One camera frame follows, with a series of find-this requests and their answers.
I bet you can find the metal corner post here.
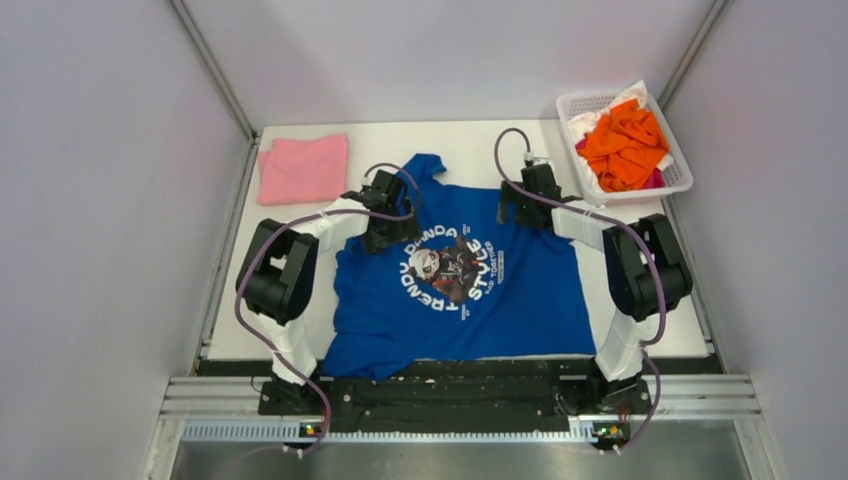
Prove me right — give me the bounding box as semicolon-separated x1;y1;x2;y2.
165;0;257;142
657;0;734;108

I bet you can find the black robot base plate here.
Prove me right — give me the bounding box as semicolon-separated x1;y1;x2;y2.
198;356;723;435

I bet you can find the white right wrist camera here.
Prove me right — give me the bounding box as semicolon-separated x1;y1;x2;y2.
523;151;550;168

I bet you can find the left metal corner post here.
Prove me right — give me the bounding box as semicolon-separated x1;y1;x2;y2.
165;0;257;142

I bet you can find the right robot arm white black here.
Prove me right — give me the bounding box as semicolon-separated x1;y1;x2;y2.
497;161;693;412

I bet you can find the blue panda print t-shirt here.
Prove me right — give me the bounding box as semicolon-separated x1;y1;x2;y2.
321;154;595;380

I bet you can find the white plastic laundry basket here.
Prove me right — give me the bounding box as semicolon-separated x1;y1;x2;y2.
555;81;694;206

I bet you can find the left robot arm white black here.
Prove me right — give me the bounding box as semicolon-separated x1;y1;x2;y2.
234;163;422;414

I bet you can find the folded pink t-shirt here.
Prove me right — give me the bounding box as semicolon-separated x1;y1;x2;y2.
257;134;349;206

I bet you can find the right metal corner post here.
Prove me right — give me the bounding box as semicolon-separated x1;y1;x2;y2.
657;0;734;108

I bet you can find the orange t-shirt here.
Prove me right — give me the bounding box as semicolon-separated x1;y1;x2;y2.
584;99;670;170

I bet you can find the white t-shirt in basket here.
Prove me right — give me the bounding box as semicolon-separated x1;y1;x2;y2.
567;80;674;183

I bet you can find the magenta garment in basket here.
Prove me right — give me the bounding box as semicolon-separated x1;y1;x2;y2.
576;139;665;193

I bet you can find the aluminium frame rail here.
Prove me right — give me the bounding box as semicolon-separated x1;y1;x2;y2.
159;375;761;447

